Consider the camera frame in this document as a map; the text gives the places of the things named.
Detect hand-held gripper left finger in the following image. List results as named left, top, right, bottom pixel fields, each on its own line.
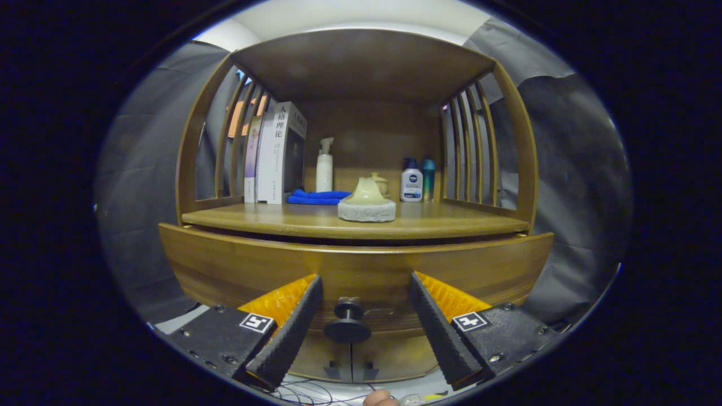
left=166, top=274, right=325, bottom=392

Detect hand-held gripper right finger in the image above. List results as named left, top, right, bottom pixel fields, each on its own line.
left=409, top=271, right=565, bottom=391

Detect wooden countertop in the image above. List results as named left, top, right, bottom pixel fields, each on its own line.
left=182, top=200, right=531, bottom=240

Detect wooden cabinet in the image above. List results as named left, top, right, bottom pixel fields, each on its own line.
left=175, top=28, right=539, bottom=384

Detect blue folded cloth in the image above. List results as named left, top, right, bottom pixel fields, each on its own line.
left=287, top=189, right=352, bottom=205

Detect white lotion bottle blue cap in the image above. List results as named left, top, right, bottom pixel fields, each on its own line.
left=400, top=158, right=424, bottom=202

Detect teal bottle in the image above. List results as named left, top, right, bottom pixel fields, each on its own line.
left=422, top=157, right=436, bottom=202

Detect white pump bottle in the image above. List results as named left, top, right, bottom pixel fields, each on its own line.
left=315, top=137, right=334, bottom=193

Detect thick white book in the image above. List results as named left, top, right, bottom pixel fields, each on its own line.
left=257, top=101, right=308, bottom=205

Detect thin purple book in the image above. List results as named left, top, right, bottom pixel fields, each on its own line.
left=244, top=114, right=265, bottom=204

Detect black floor cables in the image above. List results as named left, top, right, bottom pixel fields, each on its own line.
left=271, top=378, right=395, bottom=406

